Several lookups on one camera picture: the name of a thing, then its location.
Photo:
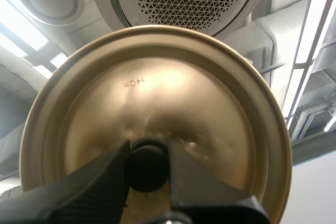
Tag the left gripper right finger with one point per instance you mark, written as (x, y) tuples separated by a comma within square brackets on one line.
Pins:
[(199, 195)]

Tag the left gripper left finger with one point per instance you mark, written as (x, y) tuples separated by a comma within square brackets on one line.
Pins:
[(86, 190)]

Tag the gold pot lid black knob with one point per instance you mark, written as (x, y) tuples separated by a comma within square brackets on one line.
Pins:
[(168, 90)]

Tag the long ceiling light strip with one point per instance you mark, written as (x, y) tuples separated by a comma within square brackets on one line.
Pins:
[(18, 22), (312, 45)]

